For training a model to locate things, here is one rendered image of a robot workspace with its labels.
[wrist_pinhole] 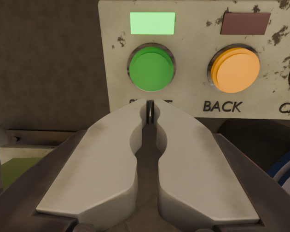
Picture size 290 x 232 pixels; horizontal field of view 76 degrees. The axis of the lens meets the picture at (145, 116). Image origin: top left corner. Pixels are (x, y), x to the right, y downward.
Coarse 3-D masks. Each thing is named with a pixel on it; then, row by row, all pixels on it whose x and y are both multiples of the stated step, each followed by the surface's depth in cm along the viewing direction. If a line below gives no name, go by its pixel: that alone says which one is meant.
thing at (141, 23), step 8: (136, 16) 15; (144, 16) 15; (152, 16) 15; (160, 16) 15; (168, 16) 15; (136, 24) 15; (144, 24) 15; (152, 24) 15; (160, 24) 15; (168, 24) 15; (136, 32) 16; (144, 32) 16; (152, 32) 16; (160, 32) 16; (168, 32) 16
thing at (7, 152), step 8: (8, 144) 76; (0, 152) 73; (8, 152) 73; (16, 152) 73; (24, 152) 73; (32, 152) 72; (40, 152) 72; (48, 152) 72; (0, 160) 74; (8, 160) 74
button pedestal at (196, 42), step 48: (144, 0) 15; (192, 0) 15; (240, 0) 15; (288, 0) 14; (192, 48) 16; (288, 48) 16; (144, 96) 19; (192, 96) 19; (240, 96) 19; (288, 96) 18
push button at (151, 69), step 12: (144, 48) 16; (156, 48) 16; (132, 60) 16; (144, 60) 16; (156, 60) 16; (168, 60) 16; (132, 72) 17; (144, 72) 17; (156, 72) 17; (168, 72) 16; (144, 84) 17; (156, 84) 17
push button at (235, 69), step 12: (240, 48) 16; (216, 60) 16; (228, 60) 16; (240, 60) 16; (252, 60) 16; (216, 72) 17; (228, 72) 16; (240, 72) 16; (252, 72) 16; (216, 84) 17; (228, 84) 17; (240, 84) 17
